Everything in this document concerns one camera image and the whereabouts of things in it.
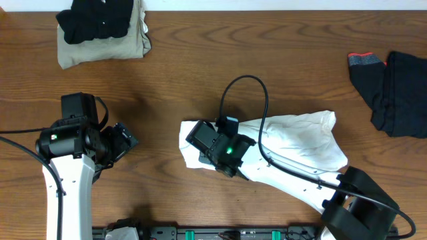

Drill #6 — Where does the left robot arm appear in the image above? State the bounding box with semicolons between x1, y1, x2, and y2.
36;117;138;239

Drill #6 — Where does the white t-shirt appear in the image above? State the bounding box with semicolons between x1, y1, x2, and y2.
179;110;348;171

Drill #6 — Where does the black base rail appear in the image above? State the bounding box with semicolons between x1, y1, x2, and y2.
92;218;334;240

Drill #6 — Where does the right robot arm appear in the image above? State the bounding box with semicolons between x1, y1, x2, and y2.
179;116;398;239

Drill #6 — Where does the folded black garment on stack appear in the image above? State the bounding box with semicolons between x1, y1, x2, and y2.
56;0;134;45

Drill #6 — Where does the folded khaki garment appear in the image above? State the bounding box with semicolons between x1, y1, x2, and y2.
57;0;151;69

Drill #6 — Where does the black garment with red trim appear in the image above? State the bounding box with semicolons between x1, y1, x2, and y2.
348;52;386;131

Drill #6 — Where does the black garment right edge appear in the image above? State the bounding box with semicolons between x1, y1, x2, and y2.
380;51;426;139

